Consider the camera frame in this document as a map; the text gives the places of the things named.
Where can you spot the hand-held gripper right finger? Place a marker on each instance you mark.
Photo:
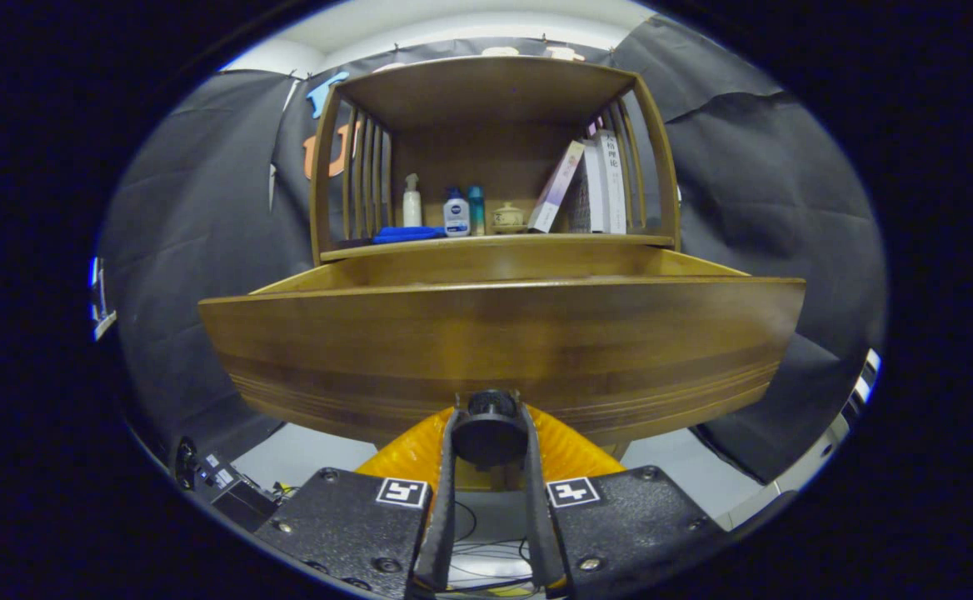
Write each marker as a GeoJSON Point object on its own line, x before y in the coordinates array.
{"type": "Point", "coordinates": [539, 525]}

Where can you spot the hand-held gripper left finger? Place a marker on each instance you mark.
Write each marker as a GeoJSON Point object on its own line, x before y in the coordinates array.
{"type": "Point", "coordinates": [443, 517]}

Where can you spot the wooden drawer with black knob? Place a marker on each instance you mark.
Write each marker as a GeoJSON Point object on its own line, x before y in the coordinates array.
{"type": "Point", "coordinates": [486, 342]}

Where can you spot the wooden countertop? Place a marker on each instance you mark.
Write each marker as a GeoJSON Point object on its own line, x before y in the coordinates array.
{"type": "Point", "coordinates": [503, 242]}

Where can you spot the wooden cabinet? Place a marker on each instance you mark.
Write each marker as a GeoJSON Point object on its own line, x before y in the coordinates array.
{"type": "Point", "coordinates": [486, 87]}

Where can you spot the black power box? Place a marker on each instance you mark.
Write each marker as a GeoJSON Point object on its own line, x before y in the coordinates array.
{"type": "Point", "coordinates": [241, 500]}

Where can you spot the blue folded cloth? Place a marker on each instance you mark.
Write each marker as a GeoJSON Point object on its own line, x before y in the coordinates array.
{"type": "Point", "coordinates": [407, 235]}

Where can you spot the white lotion bottle blue cap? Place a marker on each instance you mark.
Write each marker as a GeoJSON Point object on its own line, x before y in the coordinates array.
{"type": "Point", "coordinates": [456, 218]}

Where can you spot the beige lidded tea cup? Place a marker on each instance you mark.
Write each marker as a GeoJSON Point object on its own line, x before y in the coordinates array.
{"type": "Point", "coordinates": [508, 218]}

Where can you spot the white pump bottle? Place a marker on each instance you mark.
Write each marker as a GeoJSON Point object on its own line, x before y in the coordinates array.
{"type": "Point", "coordinates": [412, 208]}

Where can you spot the teal slim bottle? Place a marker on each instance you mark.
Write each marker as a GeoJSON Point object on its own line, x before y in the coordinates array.
{"type": "Point", "coordinates": [476, 208]}

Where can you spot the dark patterned book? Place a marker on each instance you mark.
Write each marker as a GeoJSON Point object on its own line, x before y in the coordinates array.
{"type": "Point", "coordinates": [580, 204]}

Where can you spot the thin white book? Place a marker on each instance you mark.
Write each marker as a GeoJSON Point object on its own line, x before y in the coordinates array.
{"type": "Point", "coordinates": [595, 196]}

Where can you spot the purple white book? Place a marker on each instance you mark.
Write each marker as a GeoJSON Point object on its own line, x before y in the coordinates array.
{"type": "Point", "coordinates": [557, 187]}

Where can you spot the white book with printed spine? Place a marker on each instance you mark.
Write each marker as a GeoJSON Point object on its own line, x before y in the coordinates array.
{"type": "Point", "coordinates": [614, 183]}

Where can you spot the white slotted panel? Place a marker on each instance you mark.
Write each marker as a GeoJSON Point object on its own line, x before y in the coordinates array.
{"type": "Point", "coordinates": [868, 375]}

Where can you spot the white frame piece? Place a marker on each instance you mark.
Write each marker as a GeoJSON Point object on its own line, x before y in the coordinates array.
{"type": "Point", "coordinates": [102, 308]}

